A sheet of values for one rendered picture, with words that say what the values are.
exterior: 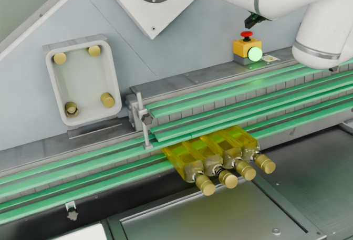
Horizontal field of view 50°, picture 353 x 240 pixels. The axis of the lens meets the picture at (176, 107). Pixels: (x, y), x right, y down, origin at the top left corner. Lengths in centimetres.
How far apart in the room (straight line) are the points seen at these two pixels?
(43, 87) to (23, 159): 21
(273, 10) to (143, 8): 49
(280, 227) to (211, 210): 19
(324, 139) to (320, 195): 32
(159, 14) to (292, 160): 65
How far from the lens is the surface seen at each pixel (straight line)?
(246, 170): 97
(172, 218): 107
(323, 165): 132
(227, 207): 108
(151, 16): 110
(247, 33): 126
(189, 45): 123
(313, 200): 117
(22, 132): 120
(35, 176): 107
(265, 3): 69
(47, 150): 113
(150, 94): 110
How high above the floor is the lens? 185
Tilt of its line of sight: 59 degrees down
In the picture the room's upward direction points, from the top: 133 degrees clockwise
